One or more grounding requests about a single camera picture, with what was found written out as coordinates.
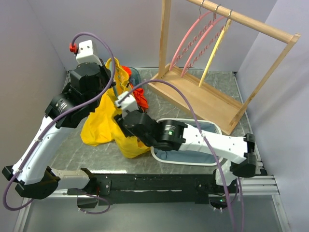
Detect yellow shorts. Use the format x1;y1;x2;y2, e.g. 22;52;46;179
80;58;150;159

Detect green hanger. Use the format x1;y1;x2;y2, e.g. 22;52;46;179
111;82;118;97

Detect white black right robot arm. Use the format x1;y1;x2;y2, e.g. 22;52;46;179
114;110;257;193

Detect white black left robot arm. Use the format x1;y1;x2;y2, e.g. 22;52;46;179
2;60;115;200

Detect orange shorts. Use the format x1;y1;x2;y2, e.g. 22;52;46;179
122;66;149;112

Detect wooden hanger rack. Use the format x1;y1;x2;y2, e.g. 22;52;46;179
149;0;300;134

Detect pink hanger inner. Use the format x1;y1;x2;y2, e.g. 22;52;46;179
180;11;227;78

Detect pink hanger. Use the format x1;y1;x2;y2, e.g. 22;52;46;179
180;11;227;78
169;11;211;71

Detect yellow hanger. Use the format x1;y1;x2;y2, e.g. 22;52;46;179
198;10;232;87

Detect pink hanger outer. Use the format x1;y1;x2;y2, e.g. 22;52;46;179
169;11;211;71

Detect teal plastic basket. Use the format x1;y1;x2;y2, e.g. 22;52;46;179
129;67;141;86

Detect white perforated plastic basket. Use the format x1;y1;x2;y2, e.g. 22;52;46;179
150;117;225;167

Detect grey-blue cloth in basket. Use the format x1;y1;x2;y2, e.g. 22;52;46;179
154;120;218;164

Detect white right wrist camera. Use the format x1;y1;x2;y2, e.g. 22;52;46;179
114;91;139;116

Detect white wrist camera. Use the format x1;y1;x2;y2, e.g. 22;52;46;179
114;91;139;116
69;40;103;66

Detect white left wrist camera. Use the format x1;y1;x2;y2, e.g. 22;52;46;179
69;40;103;66

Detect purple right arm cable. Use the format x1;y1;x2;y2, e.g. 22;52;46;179
117;79;245;232

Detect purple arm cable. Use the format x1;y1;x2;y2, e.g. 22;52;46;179
117;79;245;232
2;32;116;211

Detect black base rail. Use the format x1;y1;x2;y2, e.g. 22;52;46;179
67;173;237;206

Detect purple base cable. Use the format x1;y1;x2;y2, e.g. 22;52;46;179
77;192;113;215

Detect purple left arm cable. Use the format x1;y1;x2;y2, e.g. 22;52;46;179
2;32;116;211

